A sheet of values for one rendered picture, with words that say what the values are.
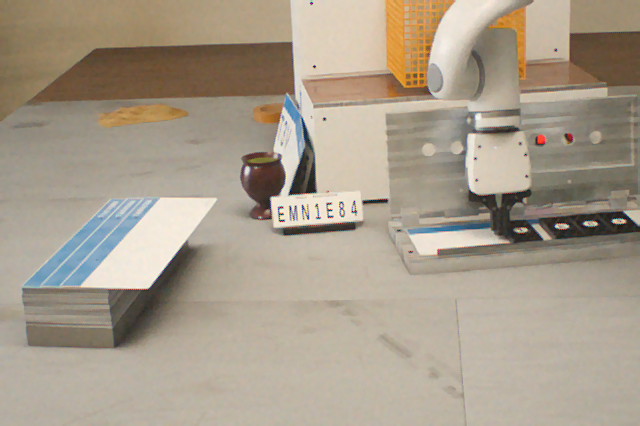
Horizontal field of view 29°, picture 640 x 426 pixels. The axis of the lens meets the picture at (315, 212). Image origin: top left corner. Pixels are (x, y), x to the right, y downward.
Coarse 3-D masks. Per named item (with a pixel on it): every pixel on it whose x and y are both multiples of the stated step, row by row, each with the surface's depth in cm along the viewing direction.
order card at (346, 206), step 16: (336, 192) 215; (352, 192) 215; (272, 208) 214; (288, 208) 214; (304, 208) 214; (320, 208) 214; (336, 208) 215; (352, 208) 215; (288, 224) 214; (304, 224) 214
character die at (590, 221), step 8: (568, 216) 206; (576, 216) 206; (584, 216) 206; (592, 216) 206; (576, 224) 202; (584, 224) 202; (592, 224) 201; (600, 224) 202; (584, 232) 199; (592, 232) 198; (600, 232) 198; (608, 232) 198
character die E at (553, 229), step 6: (558, 216) 206; (564, 216) 206; (540, 222) 205; (546, 222) 204; (552, 222) 204; (558, 222) 204; (564, 222) 203; (570, 222) 203; (546, 228) 202; (552, 228) 201; (558, 228) 200; (564, 228) 200; (570, 228) 200; (576, 228) 200; (552, 234) 198; (558, 234) 198; (564, 234) 198; (570, 234) 198; (576, 234) 198; (582, 234) 197
